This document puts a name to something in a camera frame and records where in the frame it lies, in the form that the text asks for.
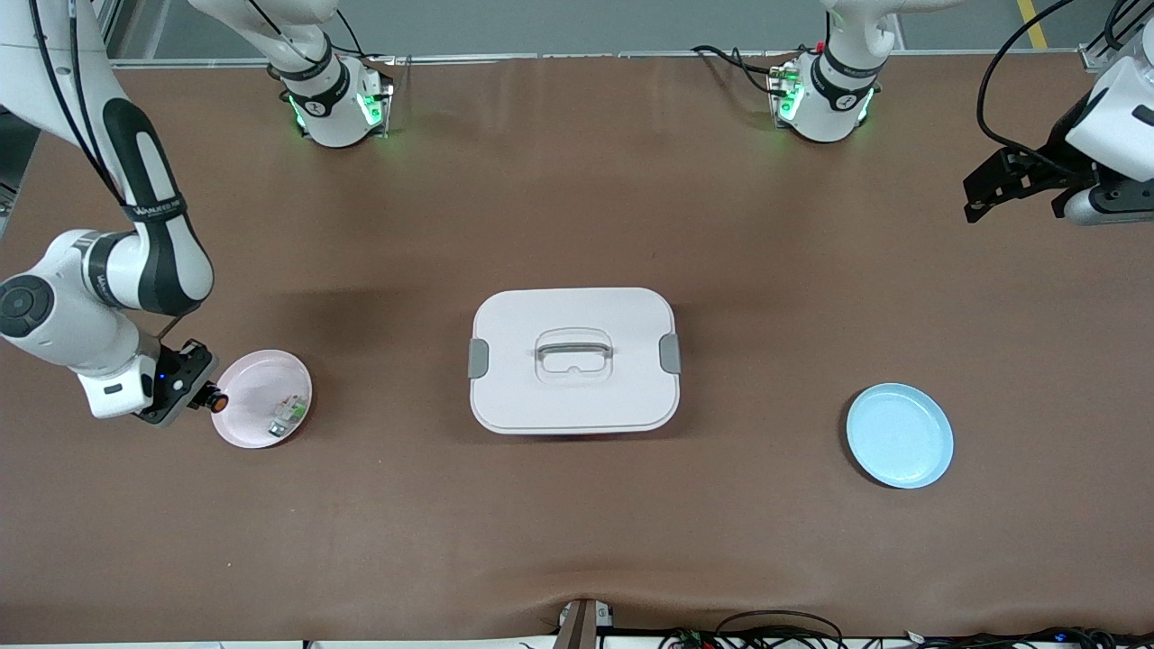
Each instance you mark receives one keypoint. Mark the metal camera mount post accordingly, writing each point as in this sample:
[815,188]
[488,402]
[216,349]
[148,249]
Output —
[581,631]

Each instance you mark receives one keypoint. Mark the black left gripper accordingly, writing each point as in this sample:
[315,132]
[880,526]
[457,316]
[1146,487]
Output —
[1057,162]

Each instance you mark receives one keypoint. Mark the aluminium frame post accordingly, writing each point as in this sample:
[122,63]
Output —
[106,31]
[1098,56]

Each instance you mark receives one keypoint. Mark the grey box latch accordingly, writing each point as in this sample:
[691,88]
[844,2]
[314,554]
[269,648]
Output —
[670,353]
[478,359]

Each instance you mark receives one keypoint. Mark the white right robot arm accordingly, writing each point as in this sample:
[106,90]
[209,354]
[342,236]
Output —
[153,234]

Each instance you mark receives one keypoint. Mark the white lidded storage box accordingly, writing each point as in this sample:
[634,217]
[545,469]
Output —
[574,397]

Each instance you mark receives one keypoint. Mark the pink round plate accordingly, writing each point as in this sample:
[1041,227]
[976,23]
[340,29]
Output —
[257,388]

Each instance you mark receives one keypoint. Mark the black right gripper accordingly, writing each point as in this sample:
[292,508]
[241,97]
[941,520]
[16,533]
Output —
[183,370]

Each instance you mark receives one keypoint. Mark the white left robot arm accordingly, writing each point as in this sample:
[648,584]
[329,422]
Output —
[1122,117]

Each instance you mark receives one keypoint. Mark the green white switch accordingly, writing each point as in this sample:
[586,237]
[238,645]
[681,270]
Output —
[288,415]

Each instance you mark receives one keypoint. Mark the light blue round plate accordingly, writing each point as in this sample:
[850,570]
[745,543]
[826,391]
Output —
[899,435]

